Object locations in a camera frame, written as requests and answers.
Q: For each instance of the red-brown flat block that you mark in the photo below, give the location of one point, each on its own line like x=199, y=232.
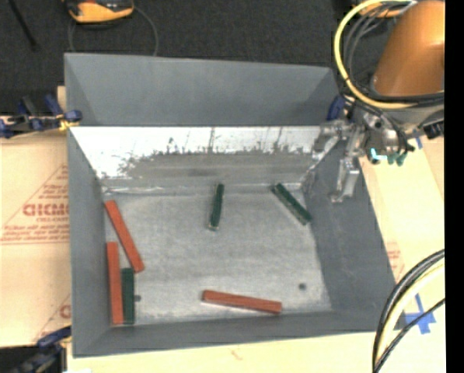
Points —
x=241, y=301
x=124, y=236
x=114, y=282

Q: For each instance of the dark green flat block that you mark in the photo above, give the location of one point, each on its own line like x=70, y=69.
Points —
x=128, y=295
x=216, y=207
x=292, y=203

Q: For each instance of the brown cardboard board, red print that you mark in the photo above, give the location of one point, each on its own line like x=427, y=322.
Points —
x=29, y=247

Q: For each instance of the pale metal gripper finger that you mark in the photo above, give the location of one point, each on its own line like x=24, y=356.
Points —
x=344, y=171
x=354, y=181

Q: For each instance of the grey metal bin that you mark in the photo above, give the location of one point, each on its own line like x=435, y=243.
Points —
x=224, y=255

